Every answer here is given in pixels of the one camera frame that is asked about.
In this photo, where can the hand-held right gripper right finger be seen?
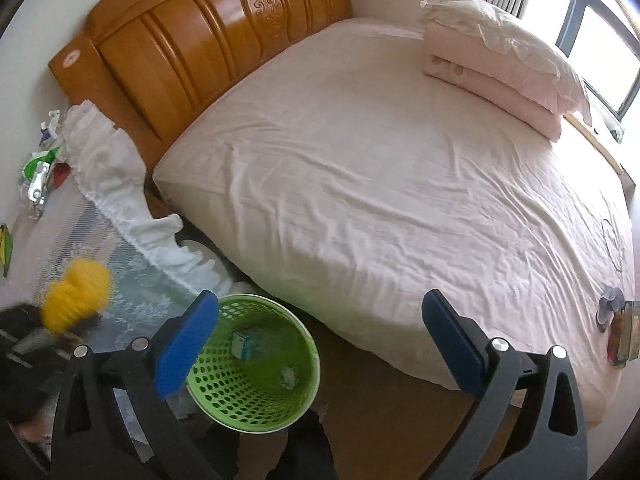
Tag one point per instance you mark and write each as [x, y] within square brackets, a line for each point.
[450, 340]

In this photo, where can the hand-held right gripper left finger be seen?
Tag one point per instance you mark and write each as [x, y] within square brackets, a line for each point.
[185, 345]

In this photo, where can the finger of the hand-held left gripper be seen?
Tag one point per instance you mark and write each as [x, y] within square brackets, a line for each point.
[67, 332]

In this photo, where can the green plastic mesh wastebasket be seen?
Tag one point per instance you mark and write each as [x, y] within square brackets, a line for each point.
[255, 410]

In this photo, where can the green snack packet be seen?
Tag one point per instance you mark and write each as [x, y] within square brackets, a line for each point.
[37, 165]

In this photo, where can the small white blue carton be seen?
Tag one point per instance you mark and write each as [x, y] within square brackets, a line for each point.
[247, 345]

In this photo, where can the green yellow flat packet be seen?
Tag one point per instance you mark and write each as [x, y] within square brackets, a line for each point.
[5, 250]

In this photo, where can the small crumpled white paper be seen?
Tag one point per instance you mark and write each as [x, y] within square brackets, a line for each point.
[290, 377]

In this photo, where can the shiny metal clip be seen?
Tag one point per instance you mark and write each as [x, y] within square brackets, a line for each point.
[37, 190]

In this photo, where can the small red packet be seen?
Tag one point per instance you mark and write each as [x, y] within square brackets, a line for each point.
[62, 174]

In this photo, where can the bed with pink sheet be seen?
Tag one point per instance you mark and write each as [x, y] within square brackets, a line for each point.
[375, 200]

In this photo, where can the person's dark trousers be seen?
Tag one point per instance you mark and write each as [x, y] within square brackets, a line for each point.
[305, 450]

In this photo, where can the small grey cloth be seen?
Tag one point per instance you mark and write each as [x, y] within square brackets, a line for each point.
[608, 305]

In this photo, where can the white lace tablecloth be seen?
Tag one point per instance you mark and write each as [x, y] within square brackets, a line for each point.
[107, 170]

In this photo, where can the brown wooden box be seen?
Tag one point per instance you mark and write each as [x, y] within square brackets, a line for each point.
[625, 335]

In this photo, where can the wooden ledge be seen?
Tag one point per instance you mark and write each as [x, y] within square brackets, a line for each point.
[597, 142]

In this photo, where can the round pink sticker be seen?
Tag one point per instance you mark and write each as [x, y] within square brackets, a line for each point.
[70, 58]

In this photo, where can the carved wooden headboard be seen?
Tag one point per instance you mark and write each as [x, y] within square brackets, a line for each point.
[200, 45]

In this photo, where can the dark framed window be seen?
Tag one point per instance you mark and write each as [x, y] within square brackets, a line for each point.
[600, 25]

